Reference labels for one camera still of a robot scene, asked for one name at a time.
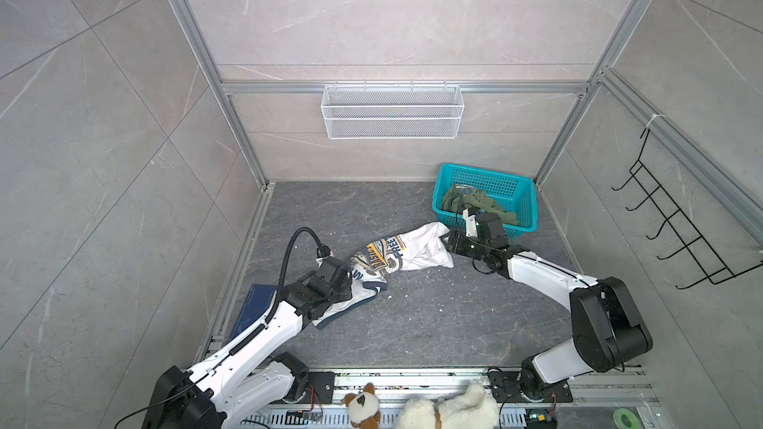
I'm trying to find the teal plastic basket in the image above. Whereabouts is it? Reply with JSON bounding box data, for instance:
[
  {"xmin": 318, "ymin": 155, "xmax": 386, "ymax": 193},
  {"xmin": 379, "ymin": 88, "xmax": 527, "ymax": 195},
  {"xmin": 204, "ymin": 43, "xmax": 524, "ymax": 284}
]
[{"xmin": 432, "ymin": 163, "xmax": 538, "ymax": 240}]

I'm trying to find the brown white plush toy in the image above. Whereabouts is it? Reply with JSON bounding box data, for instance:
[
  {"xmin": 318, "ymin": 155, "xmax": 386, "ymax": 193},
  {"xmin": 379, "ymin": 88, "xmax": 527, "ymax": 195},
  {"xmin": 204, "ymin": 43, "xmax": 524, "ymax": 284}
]
[{"xmin": 343, "ymin": 383, "xmax": 382, "ymax": 429}]

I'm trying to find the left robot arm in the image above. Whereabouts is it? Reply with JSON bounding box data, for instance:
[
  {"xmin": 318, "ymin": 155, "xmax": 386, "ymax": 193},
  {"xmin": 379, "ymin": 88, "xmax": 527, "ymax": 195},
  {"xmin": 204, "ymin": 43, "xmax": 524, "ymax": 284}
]
[{"xmin": 114, "ymin": 226, "xmax": 352, "ymax": 428}]

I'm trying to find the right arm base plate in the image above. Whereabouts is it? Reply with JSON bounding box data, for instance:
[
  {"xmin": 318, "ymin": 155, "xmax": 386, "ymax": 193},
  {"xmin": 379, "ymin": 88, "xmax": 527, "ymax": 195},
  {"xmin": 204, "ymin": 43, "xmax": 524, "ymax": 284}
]
[{"xmin": 485, "ymin": 367, "xmax": 573, "ymax": 404}]

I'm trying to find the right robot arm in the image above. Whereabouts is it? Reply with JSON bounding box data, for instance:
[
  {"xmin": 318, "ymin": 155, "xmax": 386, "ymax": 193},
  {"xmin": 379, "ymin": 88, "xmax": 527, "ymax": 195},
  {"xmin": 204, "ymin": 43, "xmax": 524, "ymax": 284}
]
[{"xmin": 443, "ymin": 230, "xmax": 654, "ymax": 402}]

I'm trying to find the blue book yellow label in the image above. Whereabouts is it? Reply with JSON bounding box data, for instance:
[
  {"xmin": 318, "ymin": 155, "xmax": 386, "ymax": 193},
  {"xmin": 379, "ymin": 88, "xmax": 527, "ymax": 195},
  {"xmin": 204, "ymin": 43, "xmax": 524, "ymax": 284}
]
[{"xmin": 230, "ymin": 284, "xmax": 277, "ymax": 340}]

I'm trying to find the white slotted cable duct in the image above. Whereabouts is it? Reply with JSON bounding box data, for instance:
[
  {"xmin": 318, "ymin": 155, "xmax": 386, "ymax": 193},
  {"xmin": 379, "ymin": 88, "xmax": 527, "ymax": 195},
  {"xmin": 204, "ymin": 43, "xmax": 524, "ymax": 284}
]
[{"xmin": 237, "ymin": 407, "xmax": 529, "ymax": 429}]

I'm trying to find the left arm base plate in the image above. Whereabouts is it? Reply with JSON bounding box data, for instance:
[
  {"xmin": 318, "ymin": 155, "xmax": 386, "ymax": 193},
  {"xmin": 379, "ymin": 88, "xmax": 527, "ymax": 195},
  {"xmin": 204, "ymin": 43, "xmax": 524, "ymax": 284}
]
[{"xmin": 282, "ymin": 371, "xmax": 336, "ymax": 405}]

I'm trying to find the small green black device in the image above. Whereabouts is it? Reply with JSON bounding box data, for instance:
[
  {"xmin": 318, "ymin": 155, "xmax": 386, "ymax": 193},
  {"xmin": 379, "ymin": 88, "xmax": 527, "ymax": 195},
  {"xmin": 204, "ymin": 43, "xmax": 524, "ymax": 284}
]
[{"xmin": 525, "ymin": 408, "xmax": 558, "ymax": 429}]

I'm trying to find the white fluffy plush toy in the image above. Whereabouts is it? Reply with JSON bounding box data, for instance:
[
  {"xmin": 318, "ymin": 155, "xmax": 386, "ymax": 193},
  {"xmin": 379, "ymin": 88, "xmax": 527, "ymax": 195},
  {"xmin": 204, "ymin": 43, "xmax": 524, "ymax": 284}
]
[{"xmin": 395, "ymin": 383, "xmax": 500, "ymax": 429}]

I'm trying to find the aluminium frame rail front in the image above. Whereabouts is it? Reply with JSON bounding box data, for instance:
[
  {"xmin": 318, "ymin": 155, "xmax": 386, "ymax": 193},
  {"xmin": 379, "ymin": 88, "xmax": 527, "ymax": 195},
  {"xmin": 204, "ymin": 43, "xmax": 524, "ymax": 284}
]
[{"xmin": 163, "ymin": 367, "xmax": 660, "ymax": 409}]

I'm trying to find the black wire hook rack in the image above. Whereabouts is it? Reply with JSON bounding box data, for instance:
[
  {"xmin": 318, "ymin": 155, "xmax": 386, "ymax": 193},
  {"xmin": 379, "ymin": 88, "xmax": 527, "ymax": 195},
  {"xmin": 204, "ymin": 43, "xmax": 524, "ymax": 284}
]
[{"xmin": 611, "ymin": 129, "xmax": 762, "ymax": 291}]

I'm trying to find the green tape roll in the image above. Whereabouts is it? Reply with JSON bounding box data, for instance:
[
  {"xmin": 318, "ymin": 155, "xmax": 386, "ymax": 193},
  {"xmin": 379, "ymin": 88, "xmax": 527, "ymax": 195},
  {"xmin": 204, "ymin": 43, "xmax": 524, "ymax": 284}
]
[{"xmin": 612, "ymin": 407, "xmax": 644, "ymax": 429}]

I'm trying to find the white navy-trimmed tank top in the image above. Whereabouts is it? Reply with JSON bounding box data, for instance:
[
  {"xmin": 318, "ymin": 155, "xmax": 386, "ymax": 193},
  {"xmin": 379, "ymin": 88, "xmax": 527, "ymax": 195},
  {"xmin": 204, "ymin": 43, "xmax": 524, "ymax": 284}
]
[{"xmin": 313, "ymin": 222, "xmax": 453, "ymax": 329}]

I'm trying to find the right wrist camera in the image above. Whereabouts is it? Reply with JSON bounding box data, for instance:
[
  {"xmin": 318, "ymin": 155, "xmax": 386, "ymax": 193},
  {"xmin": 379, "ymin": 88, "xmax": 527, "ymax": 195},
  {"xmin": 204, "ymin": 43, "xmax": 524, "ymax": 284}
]
[{"xmin": 462, "ymin": 208, "xmax": 506, "ymax": 240}]

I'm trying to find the green tank top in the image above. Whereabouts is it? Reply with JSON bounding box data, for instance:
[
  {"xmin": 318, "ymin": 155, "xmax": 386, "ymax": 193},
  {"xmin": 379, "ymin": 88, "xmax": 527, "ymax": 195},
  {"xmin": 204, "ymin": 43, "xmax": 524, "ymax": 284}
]
[{"xmin": 441, "ymin": 184, "xmax": 519, "ymax": 226}]

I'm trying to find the white wire mesh shelf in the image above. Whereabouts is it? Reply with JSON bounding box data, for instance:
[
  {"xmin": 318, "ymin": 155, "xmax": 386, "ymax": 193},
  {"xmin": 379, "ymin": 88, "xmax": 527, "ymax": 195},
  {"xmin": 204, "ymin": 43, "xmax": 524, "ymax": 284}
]
[{"xmin": 321, "ymin": 85, "xmax": 465, "ymax": 140}]

